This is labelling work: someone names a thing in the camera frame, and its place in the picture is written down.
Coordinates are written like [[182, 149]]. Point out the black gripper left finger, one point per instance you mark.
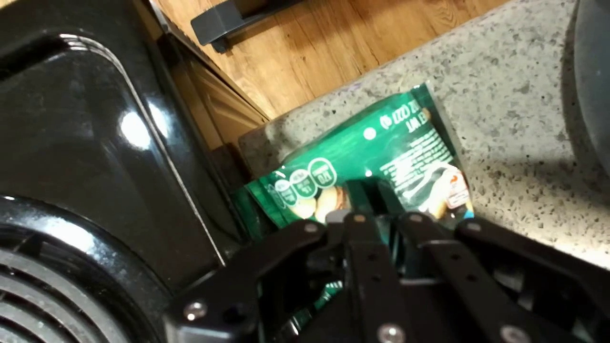
[[373, 279]]

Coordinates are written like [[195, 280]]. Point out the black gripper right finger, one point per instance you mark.
[[451, 286]]

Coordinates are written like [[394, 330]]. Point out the green snack bag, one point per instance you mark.
[[401, 141]]

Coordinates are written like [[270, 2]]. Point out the large blue bowl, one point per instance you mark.
[[586, 84]]

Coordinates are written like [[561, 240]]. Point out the black electric stove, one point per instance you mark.
[[111, 198]]

